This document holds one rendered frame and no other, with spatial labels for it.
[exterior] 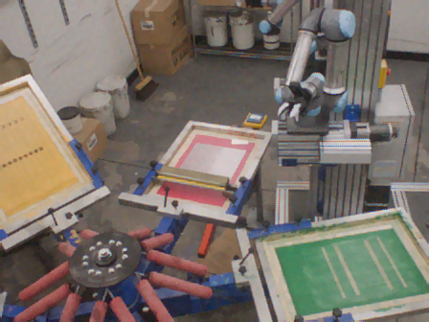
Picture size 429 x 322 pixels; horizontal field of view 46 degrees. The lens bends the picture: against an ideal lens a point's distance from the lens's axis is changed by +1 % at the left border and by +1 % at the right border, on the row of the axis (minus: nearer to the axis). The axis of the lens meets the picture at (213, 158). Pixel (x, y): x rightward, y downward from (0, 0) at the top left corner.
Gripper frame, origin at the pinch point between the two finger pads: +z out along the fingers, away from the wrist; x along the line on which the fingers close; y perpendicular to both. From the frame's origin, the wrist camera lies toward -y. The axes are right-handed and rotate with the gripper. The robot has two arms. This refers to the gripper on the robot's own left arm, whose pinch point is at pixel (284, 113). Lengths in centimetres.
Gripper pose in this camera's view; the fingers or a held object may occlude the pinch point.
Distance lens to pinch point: 215.2
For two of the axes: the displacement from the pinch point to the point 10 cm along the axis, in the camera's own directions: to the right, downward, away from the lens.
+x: -8.3, -1.5, 5.4
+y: 2.1, 8.1, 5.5
